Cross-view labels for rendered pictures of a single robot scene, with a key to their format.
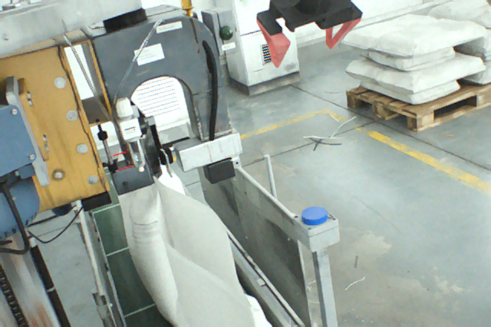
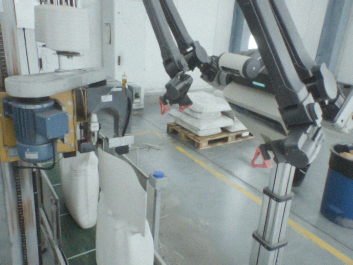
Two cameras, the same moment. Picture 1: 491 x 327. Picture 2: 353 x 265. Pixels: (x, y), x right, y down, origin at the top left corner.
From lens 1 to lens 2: 0.60 m
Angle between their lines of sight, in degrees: 15
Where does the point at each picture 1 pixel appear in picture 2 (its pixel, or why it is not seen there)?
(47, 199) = not seen: hidden behind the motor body
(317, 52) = (153, 100)
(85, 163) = (70, 137)
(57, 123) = not seen: hidden behind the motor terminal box
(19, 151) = (64, 129)
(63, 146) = not seen: hidden behind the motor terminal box
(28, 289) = (27, 190)
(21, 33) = (69, 84)
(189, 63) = (121, 104)
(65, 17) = (82, 80)
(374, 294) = (170, 223)
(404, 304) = (184, 228)
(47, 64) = (66, 95)
